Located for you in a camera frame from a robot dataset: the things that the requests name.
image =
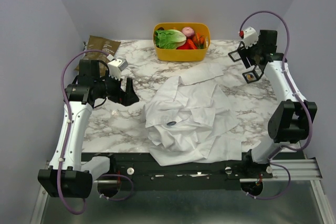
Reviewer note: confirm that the near black folding stand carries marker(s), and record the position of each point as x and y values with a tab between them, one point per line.
244	74

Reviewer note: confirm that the far black folding stand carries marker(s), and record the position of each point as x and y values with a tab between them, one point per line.
235	55

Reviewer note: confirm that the red pepper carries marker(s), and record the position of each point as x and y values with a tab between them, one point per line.
189	45

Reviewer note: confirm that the orange carrot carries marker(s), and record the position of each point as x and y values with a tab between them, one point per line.
199	41

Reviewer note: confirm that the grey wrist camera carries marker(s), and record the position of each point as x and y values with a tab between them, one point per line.
116	66
249	37

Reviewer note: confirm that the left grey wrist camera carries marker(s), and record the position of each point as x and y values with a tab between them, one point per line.
116	66

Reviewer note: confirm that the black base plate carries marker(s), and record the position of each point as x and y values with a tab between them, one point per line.
141	172

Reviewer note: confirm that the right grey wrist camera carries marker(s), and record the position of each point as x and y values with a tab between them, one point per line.
249	37

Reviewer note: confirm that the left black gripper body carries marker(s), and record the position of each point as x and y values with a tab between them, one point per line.
113	90

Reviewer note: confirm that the green lettuce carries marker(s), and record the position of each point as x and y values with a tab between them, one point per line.
169	39

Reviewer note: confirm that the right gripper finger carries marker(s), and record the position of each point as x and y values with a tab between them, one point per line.
245	58
257	71

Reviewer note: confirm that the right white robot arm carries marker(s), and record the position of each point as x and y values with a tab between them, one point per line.
292	120

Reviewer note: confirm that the black folding stand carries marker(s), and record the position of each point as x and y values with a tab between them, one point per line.
244	74
235	55

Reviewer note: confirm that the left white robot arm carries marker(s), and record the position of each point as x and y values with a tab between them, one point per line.
66	175

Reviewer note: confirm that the red onion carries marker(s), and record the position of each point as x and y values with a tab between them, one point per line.
188	32

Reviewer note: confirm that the yellow plastic bin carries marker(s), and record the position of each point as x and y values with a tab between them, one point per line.
183	55

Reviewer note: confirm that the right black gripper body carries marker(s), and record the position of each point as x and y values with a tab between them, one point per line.
248	61

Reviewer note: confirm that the white shirt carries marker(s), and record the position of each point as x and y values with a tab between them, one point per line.
188	118

